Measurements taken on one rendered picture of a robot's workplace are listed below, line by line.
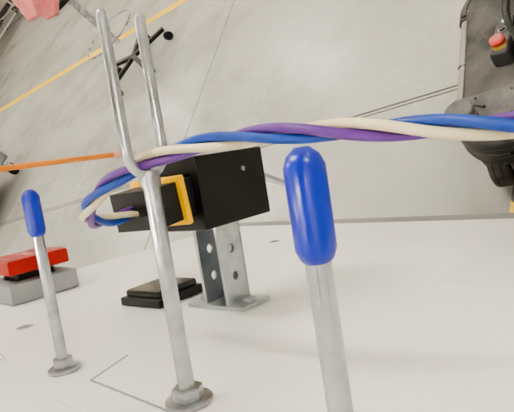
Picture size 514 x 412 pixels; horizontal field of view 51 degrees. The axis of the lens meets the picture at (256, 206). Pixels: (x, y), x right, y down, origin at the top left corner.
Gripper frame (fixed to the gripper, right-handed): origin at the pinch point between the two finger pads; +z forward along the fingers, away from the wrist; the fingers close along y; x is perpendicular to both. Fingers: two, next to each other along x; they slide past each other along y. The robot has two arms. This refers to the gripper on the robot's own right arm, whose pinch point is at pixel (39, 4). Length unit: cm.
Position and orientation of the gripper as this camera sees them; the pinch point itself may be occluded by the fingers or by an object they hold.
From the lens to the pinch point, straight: 40.3
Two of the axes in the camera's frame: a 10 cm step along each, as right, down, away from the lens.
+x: -7.5, 0.6, 6.6
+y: 6.0, -3.5, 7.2
